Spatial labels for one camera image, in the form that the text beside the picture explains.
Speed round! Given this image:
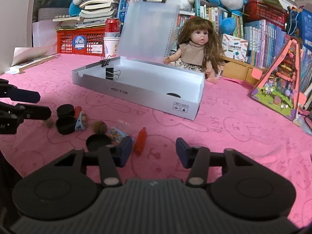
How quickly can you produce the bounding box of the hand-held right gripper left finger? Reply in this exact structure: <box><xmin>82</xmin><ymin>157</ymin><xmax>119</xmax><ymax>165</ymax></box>
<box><xmin>52</xmin><ymin>136</ymin><xmax>134</xmax><ymax>188</ymax></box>

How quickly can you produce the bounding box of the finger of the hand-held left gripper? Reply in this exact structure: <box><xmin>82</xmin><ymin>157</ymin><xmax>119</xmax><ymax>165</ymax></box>
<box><xmin>0</xmin><ymin>102</ymin><xmax>52</xmax><ymax>122</ymax></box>
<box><xmin>0</xmin><ymin>78</ymin><xmax>41</xmax><ymax>104</ymax></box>

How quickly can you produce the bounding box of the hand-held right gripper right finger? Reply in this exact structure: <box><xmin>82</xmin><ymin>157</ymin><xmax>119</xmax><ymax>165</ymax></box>
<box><xmin>175</xmin><ymin>137</ymin><xmax>256</xmax><ymax>188</ymax></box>

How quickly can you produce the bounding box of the clear bag of colourful beads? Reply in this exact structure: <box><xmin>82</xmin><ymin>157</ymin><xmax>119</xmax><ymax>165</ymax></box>
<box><xmin>107</xmin><ymin>119</ymin><xmax>132</xmax><ymax>147</ymax></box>

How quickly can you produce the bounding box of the red toy bottle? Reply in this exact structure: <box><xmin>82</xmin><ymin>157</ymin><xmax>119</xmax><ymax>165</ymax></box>
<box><xmin>134</xmin><ymin>127</ymin><xmax>147</xmax><ymax>156</ymax></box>

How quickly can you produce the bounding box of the black round lid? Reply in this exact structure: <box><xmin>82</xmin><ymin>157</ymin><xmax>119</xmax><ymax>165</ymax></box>
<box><xmin>57</xmin><ymin>104</ymin><xmax>75</xmax><ymax>117</ymax></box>
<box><xmin>86</xmin><ymin>134</ymin><xmax>113</xmax><ymax>152</ymax></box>
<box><xmin>55</xmin><ymin>116</ymin><xmax>77</xmax><ymax>135</ymax></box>

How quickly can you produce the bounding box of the blue shell toy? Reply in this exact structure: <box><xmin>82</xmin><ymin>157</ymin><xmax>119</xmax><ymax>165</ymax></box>
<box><xmin>74</xmin><ymin>111</ymin><xmax>89</xmax><ymax>131</ymax></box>

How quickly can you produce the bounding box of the white cardboard box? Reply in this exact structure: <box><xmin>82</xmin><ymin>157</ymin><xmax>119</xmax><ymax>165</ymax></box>
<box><xmin>71</xmin><ymin>56</ymin><xmax>205</xmax><ymax>121</ymax></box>

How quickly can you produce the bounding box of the brown fuzzy ball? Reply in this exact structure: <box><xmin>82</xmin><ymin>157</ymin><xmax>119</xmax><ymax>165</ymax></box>
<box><xmin>91</xmin><ymin>120</ymin><xmax>108</xmax><ymax>135</ymax></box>

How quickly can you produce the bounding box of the open paper book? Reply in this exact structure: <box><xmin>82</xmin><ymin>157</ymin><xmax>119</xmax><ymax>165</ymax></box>
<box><xmin>11</xmin><ymin>46</ymin><xmax>59</xmax><ymax>75</ymax></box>

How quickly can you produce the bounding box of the pink printed blanket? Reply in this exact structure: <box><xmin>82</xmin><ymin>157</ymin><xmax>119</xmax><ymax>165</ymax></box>
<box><xmin>0</xmin><ymin>52</ymin><xmax>312</xmax><ymax>227</ymax></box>

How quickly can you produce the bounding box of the red basket with blue sticker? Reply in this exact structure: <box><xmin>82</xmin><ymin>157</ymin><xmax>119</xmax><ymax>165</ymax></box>
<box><xmin>57</xmin><ymin>27</ymin><xmax>106</xmax><ymax>56</ymax></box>

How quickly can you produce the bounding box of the wooden drawer box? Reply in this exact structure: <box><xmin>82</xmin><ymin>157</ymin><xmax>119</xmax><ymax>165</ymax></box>
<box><xmin>221</xmin><ymin>56</ymin><xmax>266</xmax><ymax>86</ymax></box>

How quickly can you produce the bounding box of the white paper cup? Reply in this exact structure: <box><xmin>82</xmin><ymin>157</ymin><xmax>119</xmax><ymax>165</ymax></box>
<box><xmin>103</xmin><ymin>36</ymin><xmax>120</xmax><ymax>58</ymax></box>

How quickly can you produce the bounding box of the brown-haired doll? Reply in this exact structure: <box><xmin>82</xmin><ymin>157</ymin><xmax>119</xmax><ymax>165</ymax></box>
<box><xmin>163</xmin><ymin>17</ymin><xmax>226</xmax><ymax>84</ymax></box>

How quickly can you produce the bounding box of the blue and white plush toy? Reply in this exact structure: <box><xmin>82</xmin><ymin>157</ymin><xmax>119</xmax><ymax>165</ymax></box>
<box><xmin>68</xmin><ymin>0</ymin><xmax>92</xmax><ymax>17</ymax></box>

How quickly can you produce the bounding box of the red drink can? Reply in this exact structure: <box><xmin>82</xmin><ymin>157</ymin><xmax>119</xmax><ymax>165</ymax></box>
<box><xmin>104</xmin><ymin>18</ymin><xmax>121</xmax><ymax>39</ymax></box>

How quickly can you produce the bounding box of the stack of books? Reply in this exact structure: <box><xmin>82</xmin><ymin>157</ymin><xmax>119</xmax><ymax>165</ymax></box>
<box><xmin>52</xmin><ymin>0</ymin><xmax>127</xmax><ymax>28</ymax></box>

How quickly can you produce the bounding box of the white printed box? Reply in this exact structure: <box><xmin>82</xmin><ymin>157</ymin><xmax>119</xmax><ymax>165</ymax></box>
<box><xmin>221</xmin><ymin>34</ymin><xmax>249</xmax><ymax>62</ymax></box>

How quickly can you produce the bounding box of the pink triangular toy house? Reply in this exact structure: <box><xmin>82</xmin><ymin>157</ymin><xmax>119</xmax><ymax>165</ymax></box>
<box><xmin>250</xmin><ymin>37</ymin><xmax>304</xmax><ymax>121</ymax></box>

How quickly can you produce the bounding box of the translucent clipboard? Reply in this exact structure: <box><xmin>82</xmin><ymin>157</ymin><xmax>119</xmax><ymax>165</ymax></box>
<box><xmin>116</xmin><ymin>0</ymin><xmax>180</xmax><ymax>64</ymax></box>

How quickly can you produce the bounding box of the row of blue folders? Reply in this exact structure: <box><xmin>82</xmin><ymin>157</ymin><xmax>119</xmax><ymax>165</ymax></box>
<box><xmin>118</xmin><ymin>0</ymin><xmax>133</xmax><ymax>28</ymax></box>

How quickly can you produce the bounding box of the row of shelved books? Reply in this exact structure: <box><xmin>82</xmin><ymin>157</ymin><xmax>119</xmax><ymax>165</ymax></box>
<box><xmin>174</xmin><ymin>0</ymin><xmax>290</xmax><ymax>70</ymax></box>

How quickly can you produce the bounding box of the red plastic basket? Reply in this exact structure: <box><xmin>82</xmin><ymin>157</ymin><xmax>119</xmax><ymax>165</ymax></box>
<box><xmin>245</xmin><ymin>0</ymin><xmax>288</xmax><ymax>28</ymax></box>

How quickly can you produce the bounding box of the green book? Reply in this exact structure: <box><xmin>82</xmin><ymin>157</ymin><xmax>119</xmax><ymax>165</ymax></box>
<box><xmin>253</xmin><ymin>0</ymin><xmax>287</xmax><ymax>11</ymax></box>

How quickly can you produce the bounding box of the blue bag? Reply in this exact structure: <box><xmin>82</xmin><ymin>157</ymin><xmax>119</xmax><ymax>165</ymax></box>
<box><xmin>287</xmin><ymin>5</ymin><xmax>312</xmax><ymax>49</ymax></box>

